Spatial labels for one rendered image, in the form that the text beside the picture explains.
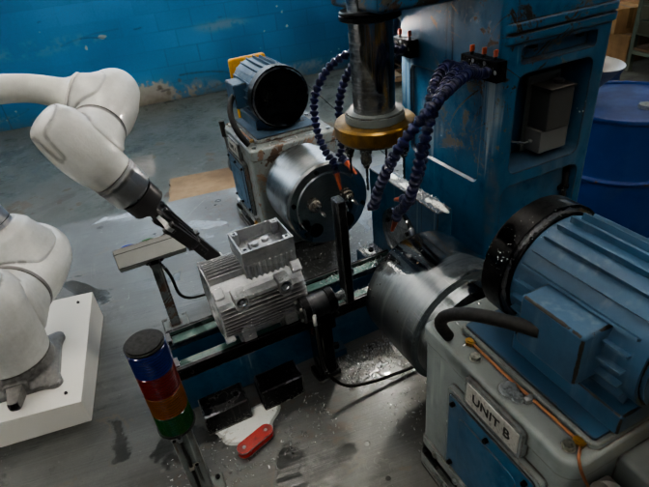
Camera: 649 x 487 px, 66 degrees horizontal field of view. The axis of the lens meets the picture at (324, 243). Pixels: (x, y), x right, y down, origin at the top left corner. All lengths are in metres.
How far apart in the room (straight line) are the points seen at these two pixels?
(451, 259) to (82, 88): 0.77
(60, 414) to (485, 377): 0.94
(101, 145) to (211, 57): 5.72
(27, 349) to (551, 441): 1.05
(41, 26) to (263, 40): 2.45
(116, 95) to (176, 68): 5.59
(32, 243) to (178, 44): 5.41
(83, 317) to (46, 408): 0.29
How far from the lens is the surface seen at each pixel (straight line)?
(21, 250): 1.37
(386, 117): 1.07
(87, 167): 0.99
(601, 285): 0.64
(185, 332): 1.26
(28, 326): 1.28
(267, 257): 1.08
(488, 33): 1.08
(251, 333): 1.12
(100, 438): 1.29
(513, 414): 0.72
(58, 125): 0.98
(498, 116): 1.10
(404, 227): 1.25
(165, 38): 6.61
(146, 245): 1.32
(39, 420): 1.33
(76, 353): 1.40
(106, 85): 1.11
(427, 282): 0.92
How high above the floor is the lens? 1.71
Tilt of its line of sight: 33 degrees down
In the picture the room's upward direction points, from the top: 7 degrees counter-clockwise
